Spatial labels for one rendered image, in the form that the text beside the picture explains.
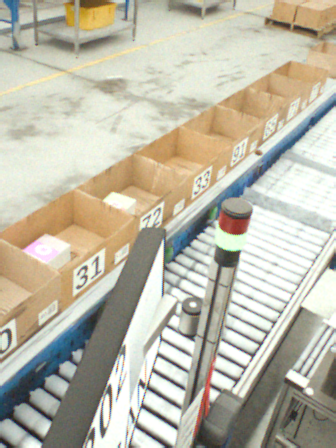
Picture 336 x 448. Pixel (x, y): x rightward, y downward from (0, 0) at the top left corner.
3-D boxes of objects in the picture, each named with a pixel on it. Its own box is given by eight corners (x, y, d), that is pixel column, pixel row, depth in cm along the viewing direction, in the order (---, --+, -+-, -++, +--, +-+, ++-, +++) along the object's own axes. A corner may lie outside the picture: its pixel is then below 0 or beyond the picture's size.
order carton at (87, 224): (62, 313, 163) (61, 273, 153) (-3, 274, 174) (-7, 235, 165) (133, 253, 192) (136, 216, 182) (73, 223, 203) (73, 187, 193)
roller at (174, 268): (277, 329, 191) (280, 320, 188) (162, 272, 212) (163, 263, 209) (282, 322, 195) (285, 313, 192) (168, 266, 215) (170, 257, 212)
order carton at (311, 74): (305, 109, 334) (312, 84, 324) (264, 96, 345) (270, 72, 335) (323, 93, 362) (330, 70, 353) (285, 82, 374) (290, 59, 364)
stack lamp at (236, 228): (236, 254, 82) (243, 224, 78) (209, 242, 84) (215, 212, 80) (249, 239, 85) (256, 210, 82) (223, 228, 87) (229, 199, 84)
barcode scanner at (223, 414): (242, 418, 125) (248, 397, 118) (219, 459, 117) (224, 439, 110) (219, 404, 127) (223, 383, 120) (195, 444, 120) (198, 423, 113)
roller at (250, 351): (256, 363, 177) (259, 353, 174) (135, 298, 197) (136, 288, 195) (262, 354, 181) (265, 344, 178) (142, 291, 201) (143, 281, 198)
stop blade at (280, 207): (327, 236, 243) (332, 221, 238) (241, 201, 261) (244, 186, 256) (327, 236, 243) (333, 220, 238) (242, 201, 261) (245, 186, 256)
